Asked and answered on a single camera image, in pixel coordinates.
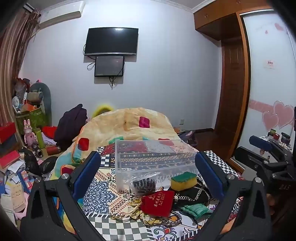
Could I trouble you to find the black plastic bag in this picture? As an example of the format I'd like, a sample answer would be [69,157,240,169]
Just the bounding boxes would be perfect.
[19,147,59,179]

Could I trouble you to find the red cloth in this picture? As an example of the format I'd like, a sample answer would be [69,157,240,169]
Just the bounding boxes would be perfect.
[42,126,58,140]

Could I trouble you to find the red gift box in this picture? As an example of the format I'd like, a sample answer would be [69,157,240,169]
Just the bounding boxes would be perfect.
[0,122,17,144]

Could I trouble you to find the wall-mounted black television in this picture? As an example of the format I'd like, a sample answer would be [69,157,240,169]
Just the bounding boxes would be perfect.
[84,27,139,56]

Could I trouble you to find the dark purple backpack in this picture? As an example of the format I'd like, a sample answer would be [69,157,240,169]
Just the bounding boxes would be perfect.
[54,103,88,150]

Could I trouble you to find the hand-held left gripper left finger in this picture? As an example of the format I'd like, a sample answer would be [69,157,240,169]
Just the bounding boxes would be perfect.
[20,151,107,241]

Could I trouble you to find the pile of papers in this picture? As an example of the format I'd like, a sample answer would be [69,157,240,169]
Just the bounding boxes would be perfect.
[0,160,31,229]

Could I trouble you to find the yellow round cushion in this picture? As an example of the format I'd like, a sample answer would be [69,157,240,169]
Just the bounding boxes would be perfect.
[91,103,115,118]

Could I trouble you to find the wooden wardrobe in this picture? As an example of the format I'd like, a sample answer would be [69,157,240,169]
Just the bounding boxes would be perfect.
[194,0,253,163]

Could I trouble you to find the yellow and green sponge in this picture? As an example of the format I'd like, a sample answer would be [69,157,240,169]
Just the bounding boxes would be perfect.
[171,172,198,191]

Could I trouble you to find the patterned patchwork blanket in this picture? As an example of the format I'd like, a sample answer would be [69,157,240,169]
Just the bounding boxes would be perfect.
[82,139,246,241]

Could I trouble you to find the white sliding wardrobe door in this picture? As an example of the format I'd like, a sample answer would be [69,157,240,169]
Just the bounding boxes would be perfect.
[238,9,296,161]

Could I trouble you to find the red tin can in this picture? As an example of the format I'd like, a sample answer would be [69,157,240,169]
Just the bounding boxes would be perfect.
[47,146,62,156]

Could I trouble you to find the green padded cloth pouch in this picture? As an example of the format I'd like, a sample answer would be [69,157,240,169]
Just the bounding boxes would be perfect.
[180,203,213,220]

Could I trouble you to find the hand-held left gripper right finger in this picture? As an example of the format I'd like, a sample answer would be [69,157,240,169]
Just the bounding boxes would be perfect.
[195,151,278,241]

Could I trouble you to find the pink rabbit figure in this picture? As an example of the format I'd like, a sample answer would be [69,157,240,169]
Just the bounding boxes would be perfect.
[23,119,38,149]

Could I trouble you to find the black cylindrical lens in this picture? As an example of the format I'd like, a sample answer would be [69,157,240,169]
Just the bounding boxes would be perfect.
[31,142,44,158]

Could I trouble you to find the yellow quilt with coloured squares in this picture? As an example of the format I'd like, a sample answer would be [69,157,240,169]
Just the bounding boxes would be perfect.
[50,107,185,233]

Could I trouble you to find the striped brown curtain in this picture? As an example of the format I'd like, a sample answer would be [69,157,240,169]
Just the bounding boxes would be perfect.
[0,7,40,131]

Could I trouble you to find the small wall-mounted monitor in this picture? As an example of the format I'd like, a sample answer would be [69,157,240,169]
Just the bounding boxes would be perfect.
[94,56,125,77]

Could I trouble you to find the black cloth with chain print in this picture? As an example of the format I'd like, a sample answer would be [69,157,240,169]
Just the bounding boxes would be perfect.
[174,186,211,207]

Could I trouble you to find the black glove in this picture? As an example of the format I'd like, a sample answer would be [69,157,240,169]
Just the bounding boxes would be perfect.
[130,172,160,197]

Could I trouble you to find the clear plastic storage box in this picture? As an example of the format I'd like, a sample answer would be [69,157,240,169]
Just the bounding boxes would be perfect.
[115,139,200,193]

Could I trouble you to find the pink heart stickers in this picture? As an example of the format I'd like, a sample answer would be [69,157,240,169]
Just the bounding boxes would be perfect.
[262,100,295,131]

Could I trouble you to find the green thermos bottle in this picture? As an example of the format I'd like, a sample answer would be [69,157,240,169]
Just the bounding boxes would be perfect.
[35,128,46,149]

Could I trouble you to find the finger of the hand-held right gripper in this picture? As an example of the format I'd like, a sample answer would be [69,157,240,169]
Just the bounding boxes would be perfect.
[233,146,271,173]
[249,135,281,154]

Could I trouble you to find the green patterned box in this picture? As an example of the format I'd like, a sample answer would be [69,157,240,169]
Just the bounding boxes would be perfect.
[15,107,50,135]

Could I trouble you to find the red flat box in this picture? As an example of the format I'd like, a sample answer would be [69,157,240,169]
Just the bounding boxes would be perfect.
[0,150,22,169]

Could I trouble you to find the dark cosmetic jar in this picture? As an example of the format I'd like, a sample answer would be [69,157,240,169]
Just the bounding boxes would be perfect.
[280,132,291,146]

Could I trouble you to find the white air conditioner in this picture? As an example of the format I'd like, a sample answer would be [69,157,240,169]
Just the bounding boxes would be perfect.
[23,1,85,29]

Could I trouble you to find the red velvet drawstring pouch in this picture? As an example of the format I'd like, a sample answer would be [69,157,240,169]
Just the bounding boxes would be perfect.
[140,190,175,217]

